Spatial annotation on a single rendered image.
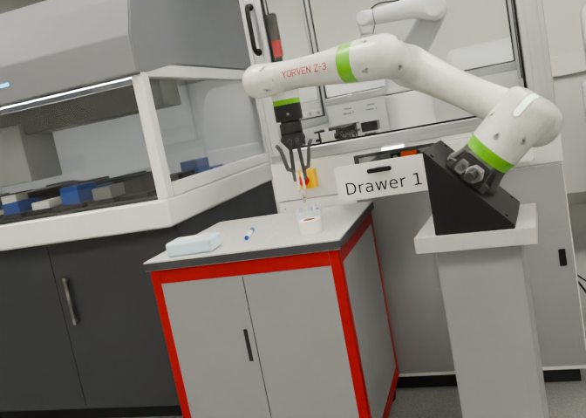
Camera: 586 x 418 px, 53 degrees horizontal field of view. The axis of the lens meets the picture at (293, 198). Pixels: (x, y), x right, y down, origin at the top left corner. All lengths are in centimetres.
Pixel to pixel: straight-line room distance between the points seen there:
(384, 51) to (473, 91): 27
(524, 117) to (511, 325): 50
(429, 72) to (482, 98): 17
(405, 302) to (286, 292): 69
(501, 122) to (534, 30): 71
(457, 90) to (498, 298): 58
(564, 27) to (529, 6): 311
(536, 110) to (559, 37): 379
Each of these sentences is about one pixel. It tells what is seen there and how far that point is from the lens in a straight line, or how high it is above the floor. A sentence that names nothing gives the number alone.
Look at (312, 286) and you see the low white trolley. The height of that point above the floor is 63.
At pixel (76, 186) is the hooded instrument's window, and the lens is 240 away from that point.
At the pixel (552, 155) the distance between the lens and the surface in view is 216.
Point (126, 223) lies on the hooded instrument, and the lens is 229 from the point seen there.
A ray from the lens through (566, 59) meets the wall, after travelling 520.
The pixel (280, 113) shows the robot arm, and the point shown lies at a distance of 197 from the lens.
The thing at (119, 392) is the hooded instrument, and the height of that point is 14.
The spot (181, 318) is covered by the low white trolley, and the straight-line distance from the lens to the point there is 188.
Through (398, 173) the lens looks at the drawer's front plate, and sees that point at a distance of 183.
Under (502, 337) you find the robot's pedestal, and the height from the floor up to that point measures 48.
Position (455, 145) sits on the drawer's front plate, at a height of 91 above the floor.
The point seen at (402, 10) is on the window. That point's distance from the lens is 218.
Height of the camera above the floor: 110
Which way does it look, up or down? 7 degrees down
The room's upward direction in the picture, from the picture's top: 11 degrees counter-clockwise
